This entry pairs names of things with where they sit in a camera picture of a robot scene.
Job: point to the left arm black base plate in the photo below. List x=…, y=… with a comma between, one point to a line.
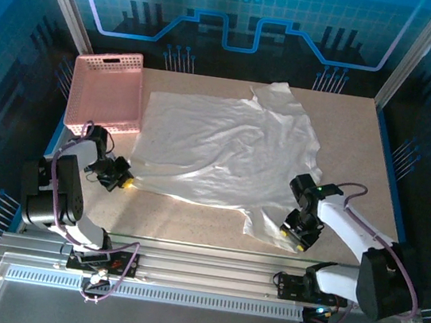
x=120, y=266

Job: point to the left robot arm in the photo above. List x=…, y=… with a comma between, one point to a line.
x=63, y=188

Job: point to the aluminium mounting rail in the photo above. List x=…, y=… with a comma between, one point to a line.
x=204, y=272

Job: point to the white t-shirt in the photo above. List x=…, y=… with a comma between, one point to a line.
x=221, y=150

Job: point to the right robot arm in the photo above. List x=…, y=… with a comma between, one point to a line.
x=350, y=228

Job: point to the pink perforated plastic basket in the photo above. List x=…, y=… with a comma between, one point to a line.
x=104, y=93

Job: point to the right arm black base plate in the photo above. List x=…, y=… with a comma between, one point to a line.
x=294, y=289

